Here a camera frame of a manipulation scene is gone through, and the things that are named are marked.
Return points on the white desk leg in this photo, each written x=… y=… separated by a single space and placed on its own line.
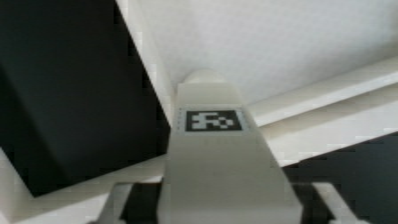
x=224 y=185

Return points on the white desk top panel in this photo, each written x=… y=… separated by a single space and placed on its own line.
x=97 y=55

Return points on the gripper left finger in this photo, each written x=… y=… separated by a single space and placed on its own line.
x=130 y=204

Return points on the white front fence bar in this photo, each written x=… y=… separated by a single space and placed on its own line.
x=333 y=127

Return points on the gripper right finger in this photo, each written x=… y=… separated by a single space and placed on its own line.
x=326 y=208

